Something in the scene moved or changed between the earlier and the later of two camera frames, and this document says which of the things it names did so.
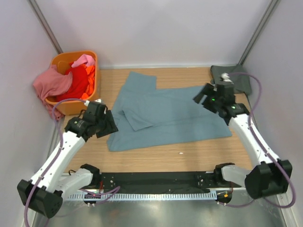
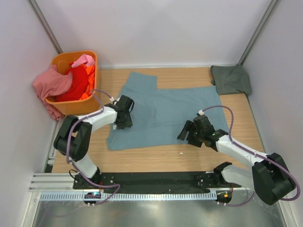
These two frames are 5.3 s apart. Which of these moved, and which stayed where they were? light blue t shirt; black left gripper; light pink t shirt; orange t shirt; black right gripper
Moved: black left gripper; black right gripper
Stayed: orange t shirt; light blue t shirt; light pink t shirt
